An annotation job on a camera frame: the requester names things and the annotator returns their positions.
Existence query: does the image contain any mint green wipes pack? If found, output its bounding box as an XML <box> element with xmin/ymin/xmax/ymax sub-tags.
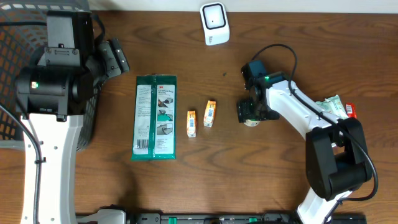
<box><xmin>315</xmin><ymin>95</ymin><xmax>349</xmax><ymax>119</ymax></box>

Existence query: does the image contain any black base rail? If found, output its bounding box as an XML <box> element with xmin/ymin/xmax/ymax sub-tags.
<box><xmin>133</xmin><ymin>212</ymin><xmax>368</xmax><ymax>224</ymax></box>

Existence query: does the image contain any orange tissue pack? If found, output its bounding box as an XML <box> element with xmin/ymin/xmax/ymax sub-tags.
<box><xmin>187</xmin><ymin>111</ymin><xmax>197</xmax><ymax>138</ymax></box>
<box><xmin>203</xmin><ymin>100</ymin><xmax>216</xmax><ymax>128</ymax></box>

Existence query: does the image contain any green-lid seasoning jar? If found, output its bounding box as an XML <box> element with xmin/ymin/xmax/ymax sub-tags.
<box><xmin>244</xmin><ymin>119</ymin><xmax>260</xmax><ymax>127</ymax></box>

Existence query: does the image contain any white barcode scanner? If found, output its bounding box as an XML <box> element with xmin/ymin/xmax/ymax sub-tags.
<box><xmin>200</xmin><ymin>2</ymin><xmax>230</xmax><ymax>46</ymax></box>

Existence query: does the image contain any red coffee stick sachet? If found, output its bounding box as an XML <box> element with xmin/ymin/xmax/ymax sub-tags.
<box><xmin>345</xmin><ymin>103</ymin><xmax>358</xmax><ymax>119</ymax></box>

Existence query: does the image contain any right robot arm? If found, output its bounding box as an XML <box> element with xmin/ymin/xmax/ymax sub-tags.
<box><xmin>237</xmin><ymin>60</ymin><xmax>374</xmax><ymax>223</ymax></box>

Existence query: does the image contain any grey plastic basket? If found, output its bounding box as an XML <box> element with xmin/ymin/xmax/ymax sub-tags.
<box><xmin>0</xmin><ymin>0</ymin><xmax>102</xmax><ymax>152</ymax></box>

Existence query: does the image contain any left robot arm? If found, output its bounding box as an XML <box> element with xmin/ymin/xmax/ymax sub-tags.
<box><xmin>16</xmin><ymin>11</ymin><xmax>129</xmax><ymax>223</ymax></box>

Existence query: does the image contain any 3M comfort grip gloves pack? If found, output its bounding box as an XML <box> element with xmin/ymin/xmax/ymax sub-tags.
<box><xmin>131</xmin><ymin>75</ymin><xmax>177</xmax><ymax>161</ymax></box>

